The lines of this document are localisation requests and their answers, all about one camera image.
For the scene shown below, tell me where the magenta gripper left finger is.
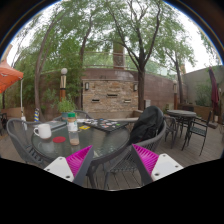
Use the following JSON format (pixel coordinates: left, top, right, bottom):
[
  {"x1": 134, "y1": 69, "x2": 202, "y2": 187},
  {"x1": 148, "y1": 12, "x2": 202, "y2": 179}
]
[{"x1": 45, "y1": 146, "x2": 94, "y2": 186}]

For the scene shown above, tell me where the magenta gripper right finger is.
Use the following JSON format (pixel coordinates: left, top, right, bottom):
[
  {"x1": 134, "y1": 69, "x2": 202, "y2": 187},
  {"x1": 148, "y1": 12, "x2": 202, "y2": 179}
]
[{"x1": 131, "y1": 144, "x2": 182, "y2": 185}]

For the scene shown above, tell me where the grey wicker chair right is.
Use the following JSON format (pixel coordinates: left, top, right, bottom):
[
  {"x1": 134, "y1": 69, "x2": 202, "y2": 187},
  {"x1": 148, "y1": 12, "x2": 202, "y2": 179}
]
[{"x1": 104, "y1": 121, "x2": 166, "y2": 186}]

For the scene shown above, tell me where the grey wicker chair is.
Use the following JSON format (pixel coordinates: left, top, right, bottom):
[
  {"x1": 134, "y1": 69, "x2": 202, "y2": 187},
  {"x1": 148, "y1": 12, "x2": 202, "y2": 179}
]
[
  {"x1": 104, "y1": 121, "x2": 166, "y2": 186},
  {"x1": 6, "y1": 118, "x2": 47, "y2": 168}
]

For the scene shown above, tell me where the red round coaster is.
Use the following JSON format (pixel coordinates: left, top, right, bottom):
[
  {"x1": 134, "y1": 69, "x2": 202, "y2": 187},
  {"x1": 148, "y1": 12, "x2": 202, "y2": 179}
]
[{"x1": 53, "y1": 136, "x2": 66, "y2": 143}]

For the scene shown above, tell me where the round glass patio table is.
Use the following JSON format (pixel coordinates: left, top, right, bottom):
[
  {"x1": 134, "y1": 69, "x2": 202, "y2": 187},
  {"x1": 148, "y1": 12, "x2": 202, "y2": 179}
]
[{"x1": 31, "y1": 119, "x2": 131, "y2": 190}]

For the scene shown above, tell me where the yellow small card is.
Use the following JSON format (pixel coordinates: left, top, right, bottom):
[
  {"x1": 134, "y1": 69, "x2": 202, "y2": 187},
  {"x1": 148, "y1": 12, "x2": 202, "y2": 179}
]
[{"x1": 79, "y1": 125, "x2": 90, "y2": 130}]

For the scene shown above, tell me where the clear plastic bottle green cap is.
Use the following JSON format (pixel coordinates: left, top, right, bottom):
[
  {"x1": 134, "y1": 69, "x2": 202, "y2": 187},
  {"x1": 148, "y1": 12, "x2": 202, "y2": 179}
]
[{"x1": 67, "y1": 112, "x2": 79, "y2": 146}]

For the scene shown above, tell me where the black backpack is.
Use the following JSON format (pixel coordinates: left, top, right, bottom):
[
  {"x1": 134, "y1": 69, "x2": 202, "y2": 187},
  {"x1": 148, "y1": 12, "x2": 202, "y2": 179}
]
[{"x1": 129, "y1": 106, "x2": 164, "y2": 144}]

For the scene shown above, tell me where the grey closed laptop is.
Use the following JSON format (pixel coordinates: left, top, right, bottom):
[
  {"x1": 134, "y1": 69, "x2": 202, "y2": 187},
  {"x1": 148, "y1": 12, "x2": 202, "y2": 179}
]
[{"x1": 44, "y1": 120, "x2": 66, "y2": 130}]

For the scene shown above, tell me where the white ceramic mug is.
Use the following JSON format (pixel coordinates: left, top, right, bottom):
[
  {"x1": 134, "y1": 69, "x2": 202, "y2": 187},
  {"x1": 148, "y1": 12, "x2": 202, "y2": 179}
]
[{"x1": 34, "y1": 124, "x2": 52, "y2": 140}]

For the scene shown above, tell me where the black laptop with stickers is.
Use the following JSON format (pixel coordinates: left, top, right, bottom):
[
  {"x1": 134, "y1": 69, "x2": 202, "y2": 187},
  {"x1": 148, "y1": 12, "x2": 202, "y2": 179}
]
[{"x1": 84, "y1": 118, "x2": 127, "y2": 132}]

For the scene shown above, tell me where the round background patio table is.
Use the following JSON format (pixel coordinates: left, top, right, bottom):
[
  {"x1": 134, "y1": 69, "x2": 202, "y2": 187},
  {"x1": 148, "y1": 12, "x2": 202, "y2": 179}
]
[{"x1": 167, "y1": 110, "x2": 196, "y2": 128}]

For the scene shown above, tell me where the black metal chair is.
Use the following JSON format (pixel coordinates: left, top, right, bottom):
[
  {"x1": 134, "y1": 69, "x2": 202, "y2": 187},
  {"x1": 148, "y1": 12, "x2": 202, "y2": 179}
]
[{"x1": 182, "y1": 112, "x2": 212, "y2": 148}]

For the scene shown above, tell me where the potted green plant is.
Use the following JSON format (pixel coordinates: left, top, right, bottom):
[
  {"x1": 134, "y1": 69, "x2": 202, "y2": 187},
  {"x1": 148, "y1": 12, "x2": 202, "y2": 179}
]
[{"x1": 57, "y1": 95, "x2": 76, "y2": 121}]

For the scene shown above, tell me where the grey wicker chair left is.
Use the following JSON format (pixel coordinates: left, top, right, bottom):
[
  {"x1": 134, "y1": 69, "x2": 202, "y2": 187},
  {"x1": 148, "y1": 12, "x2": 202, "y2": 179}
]
[{"x1": 6, "y1": 118, "x2": 47, "y2": 168}]

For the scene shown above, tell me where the closed maroon patio umbrella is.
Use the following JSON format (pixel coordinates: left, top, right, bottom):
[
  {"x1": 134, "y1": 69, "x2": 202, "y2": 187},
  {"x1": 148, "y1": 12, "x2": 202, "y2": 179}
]
[{"x1": 209, "y1": 67, "x2": 219, "y2": 114}]

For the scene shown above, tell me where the orange patio umbrella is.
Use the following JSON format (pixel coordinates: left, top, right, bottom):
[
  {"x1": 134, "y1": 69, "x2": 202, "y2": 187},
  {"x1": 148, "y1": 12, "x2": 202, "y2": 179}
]
[{"x1": 0, "y1": 60, "x2": 23, "y2": 93}]

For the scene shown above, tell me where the globe lamp post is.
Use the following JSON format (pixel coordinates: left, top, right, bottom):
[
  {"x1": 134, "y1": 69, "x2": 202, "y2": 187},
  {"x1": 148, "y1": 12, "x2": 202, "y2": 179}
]
[{"x1": 59, "y1": 68, "x2": 68, "y2": 101}]

